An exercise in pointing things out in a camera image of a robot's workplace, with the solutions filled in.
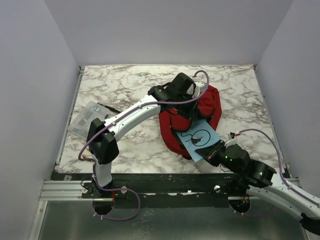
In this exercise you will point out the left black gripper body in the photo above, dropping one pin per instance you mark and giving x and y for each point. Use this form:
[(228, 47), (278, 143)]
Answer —
[(186, 109)]

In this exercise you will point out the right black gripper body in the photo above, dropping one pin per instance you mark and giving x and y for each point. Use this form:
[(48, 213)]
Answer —
[(223, 160)]

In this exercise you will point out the light blue book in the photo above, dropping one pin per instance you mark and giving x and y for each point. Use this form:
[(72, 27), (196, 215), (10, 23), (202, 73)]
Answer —
[(199, 135)]

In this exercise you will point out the red backpack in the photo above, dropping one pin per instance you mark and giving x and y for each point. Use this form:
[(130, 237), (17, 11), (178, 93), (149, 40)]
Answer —
[(170, 122)]

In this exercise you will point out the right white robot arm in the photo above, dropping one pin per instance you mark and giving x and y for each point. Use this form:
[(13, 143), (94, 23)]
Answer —
[(263, 181)]

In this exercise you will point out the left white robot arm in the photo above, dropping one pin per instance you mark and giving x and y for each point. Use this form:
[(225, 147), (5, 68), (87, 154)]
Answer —
[(183, 94)]

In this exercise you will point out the clear plastic organizer box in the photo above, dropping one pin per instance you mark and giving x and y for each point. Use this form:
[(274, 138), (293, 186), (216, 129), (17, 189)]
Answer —
[(81, 124)]

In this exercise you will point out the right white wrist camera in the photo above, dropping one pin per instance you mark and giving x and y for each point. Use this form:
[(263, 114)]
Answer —
[(232, 140)]

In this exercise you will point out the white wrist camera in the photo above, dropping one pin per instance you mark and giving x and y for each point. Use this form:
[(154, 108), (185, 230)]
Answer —
[(196, 88), (232, 140)]

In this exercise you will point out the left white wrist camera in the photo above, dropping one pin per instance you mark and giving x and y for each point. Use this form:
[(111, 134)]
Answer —
[(196, 88)]

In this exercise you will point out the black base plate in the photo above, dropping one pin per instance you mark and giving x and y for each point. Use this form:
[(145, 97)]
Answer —
[(132, 200)]

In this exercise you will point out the yellow handled pliers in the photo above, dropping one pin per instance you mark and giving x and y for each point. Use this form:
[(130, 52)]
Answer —
[(87, 154)]

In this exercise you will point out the aluminium mounting rail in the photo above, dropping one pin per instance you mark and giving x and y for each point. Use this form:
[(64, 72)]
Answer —
[(55, 190)]

